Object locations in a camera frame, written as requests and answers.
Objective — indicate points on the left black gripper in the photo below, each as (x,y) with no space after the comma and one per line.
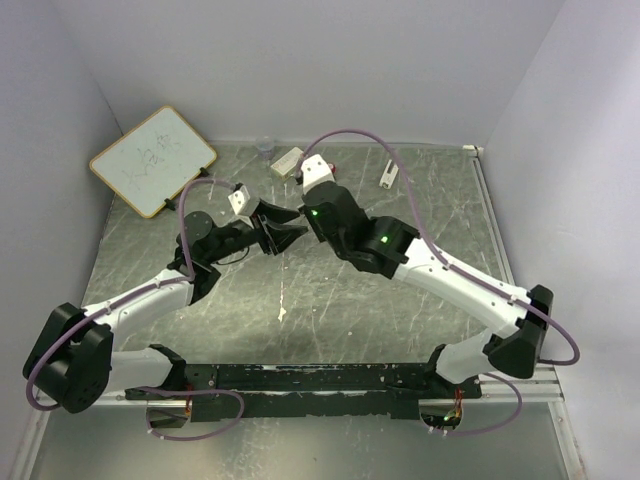
(277,238)

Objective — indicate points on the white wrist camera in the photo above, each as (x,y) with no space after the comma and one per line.
(315,171)
(243,202)

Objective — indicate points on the clear plastic cup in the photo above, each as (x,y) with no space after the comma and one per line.
(265,147)

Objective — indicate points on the white cardboard box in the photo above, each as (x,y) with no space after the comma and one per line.
(285,166)

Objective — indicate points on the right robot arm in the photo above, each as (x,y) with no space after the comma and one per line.
(513,335)

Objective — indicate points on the white plastic clip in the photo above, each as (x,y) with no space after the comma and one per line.
(389,175)

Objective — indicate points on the white corner bracket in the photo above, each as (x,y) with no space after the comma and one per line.
(474,148)

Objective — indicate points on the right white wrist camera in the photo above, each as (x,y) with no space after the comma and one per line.
(315,171)

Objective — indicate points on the small whiteboard wooden frame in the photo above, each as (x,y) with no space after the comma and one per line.
(153,162)

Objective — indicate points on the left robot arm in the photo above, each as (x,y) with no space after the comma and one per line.
(76,357)

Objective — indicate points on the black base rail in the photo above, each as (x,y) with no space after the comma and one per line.
(288,391)

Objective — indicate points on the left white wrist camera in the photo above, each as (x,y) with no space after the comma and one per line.
(243,202)

